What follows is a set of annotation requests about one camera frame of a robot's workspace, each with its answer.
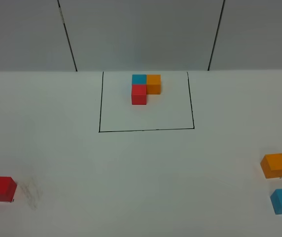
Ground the red template cube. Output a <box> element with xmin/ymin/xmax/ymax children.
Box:
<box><xmin>131</xmin><ymin>84</ymin><xmax>147</xmax><ymax>105</ymax></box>

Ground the blue template cube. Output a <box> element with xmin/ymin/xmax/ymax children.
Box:
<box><xmin>132</xmin><ymin>74</ymin><xmax>146</xmax><ymax>85</ymax></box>

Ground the orange template cube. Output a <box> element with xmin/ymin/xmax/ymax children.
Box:
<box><xmin>146</xmin><ymin>75</ymin><xmax>161</xmax><ymax>94</ymax></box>

